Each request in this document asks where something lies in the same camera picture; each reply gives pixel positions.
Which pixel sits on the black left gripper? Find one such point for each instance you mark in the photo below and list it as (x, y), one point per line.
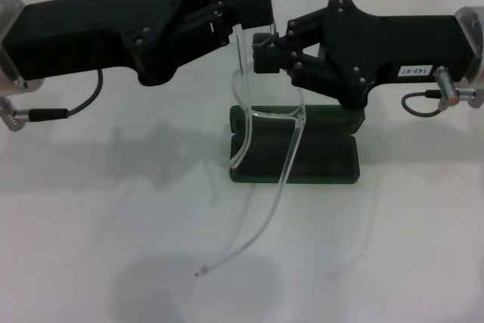
(94, 31)

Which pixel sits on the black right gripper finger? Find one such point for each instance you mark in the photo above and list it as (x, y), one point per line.
(272, 62)

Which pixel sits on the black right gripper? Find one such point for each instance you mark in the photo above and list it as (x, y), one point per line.
(397, 47)

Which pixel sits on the clear transparent glasses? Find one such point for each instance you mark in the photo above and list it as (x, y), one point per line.
(242, 54)

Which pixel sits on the green glasses case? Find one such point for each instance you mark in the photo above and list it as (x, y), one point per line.
(321, 164)

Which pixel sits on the right silver connector stub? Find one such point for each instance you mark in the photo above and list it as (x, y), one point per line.
(447, 88)

